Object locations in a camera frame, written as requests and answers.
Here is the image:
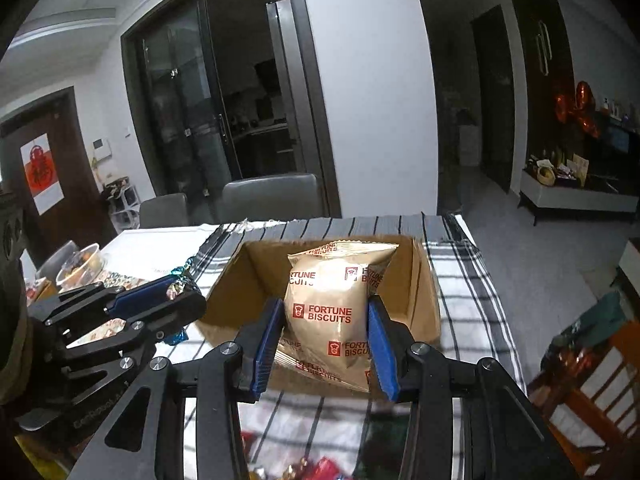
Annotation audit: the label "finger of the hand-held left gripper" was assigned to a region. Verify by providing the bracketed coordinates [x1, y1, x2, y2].
[27, 276, 177, 328]
[45, 292, 207, 386]

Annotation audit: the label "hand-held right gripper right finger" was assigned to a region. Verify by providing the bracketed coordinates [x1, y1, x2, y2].
[367, 296, 583, 480]

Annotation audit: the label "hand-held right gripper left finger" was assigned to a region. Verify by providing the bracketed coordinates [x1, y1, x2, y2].
[65, 298, 288, 480]

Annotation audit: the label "foil candy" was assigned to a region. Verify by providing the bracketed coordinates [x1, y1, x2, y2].
[165, 255, 202, 347]

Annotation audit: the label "beige biscuit packet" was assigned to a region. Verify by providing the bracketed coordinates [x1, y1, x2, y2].
[283, 248, 388, 362]
[274, 332, 373, 395]
[306, 240, 401, 306]

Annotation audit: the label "cardboard box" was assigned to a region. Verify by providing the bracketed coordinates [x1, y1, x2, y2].
[195, 234, 443, 396]

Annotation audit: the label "clear plastic bowl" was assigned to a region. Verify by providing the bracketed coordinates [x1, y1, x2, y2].
[55, 243, 109, 291]

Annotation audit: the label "small grey chair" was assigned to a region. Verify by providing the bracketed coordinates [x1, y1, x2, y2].
[139, 192, 190, 229]

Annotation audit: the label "white storage rack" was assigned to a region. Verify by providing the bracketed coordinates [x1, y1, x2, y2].
[102, 177, 141, 234]

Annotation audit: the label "grey bowl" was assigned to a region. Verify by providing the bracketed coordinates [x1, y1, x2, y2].
[35, 240, 81, 281]

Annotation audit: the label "black white striped cloth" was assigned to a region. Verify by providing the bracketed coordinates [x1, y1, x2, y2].
[87, 212, 528, 480]

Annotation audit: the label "pile of wrapped candies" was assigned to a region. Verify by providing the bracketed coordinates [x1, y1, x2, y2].
[240, 454, 353, 480]

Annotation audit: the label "brown wooden door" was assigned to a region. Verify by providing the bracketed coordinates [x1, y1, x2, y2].
[0, 87, 118, 271]

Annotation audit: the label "large grey chair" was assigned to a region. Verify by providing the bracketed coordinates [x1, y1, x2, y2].
[221, 173, 325, 224]

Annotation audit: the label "red white door poster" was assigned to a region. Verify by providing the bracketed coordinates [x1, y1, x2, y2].
[20, 132, 64, 214]

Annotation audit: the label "dark framed glass sliding door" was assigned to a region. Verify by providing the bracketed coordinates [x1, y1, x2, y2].
[121, 0, 343, 223]

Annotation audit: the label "wooden chair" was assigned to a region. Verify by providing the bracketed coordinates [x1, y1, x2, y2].
[529, 290, 640, 480]

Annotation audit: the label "teal cloth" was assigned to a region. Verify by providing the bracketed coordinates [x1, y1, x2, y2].
[560, 290, 628, 343]

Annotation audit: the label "white bin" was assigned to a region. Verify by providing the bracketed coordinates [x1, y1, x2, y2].
[457, 122, 482, 168]

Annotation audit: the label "low white cabinet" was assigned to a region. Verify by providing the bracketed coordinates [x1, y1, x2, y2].
[517, 167, 640, 227]

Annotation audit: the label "silver refrigerator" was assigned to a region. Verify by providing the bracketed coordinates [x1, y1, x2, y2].
[265, 0, 313, 181]

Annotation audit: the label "dark hallway door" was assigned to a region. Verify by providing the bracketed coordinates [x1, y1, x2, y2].
[472, 5, 516, 194]

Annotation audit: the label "tall dark cabinet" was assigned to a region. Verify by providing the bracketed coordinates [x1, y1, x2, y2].
[505, 0, 576, 197]

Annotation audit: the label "black television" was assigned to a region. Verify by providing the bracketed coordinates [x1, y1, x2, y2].
[597, 122, 640, 157]

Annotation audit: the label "red foil balloons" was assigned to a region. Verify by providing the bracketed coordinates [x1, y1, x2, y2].
[552, 80, 602, 139]

